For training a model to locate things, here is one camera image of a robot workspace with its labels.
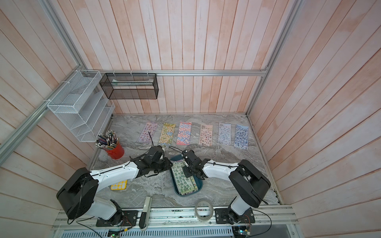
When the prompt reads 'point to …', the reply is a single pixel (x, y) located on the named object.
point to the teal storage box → (199, 182)
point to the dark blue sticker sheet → (241, 137)
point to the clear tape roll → (204, 210)
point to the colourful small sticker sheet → (167, 134)
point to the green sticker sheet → (185, 185)
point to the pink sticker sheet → (149, 126)
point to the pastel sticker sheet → (205, 138)
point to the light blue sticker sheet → (224, 133)
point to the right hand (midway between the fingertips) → (186, 168)
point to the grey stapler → (144, 216)
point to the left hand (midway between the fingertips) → (172, 167)
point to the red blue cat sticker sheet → (184, 133)
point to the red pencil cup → (109, 142)
